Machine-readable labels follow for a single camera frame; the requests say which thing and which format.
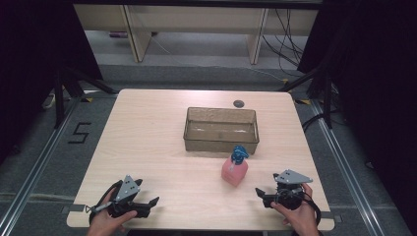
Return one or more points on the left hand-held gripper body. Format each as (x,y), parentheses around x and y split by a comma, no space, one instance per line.
(127,190)

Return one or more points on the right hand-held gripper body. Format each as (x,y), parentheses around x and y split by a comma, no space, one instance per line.
(290,191)

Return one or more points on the pink soap bottle blue pump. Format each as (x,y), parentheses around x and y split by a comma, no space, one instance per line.
(234,170)

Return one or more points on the clear brown plastic bin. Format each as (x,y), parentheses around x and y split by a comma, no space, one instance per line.
(221,131)

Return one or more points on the person's right hand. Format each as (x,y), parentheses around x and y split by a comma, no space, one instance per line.
(300,219)

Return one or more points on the person's left hand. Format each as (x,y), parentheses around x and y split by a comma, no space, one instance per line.
(106,223)

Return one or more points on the dark round table grommet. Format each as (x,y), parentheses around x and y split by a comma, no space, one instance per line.
(238,104)

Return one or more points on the black metal stand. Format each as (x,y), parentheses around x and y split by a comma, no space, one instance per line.
(59,98)
(327,98)

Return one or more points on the black curtain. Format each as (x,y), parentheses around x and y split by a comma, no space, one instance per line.
(377,82)
(32,65)

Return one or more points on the beige wooden desk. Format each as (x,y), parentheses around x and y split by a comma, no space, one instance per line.
(141,36)

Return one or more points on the metal floor rail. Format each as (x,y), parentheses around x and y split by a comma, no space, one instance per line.
(36,170)
(344,157)

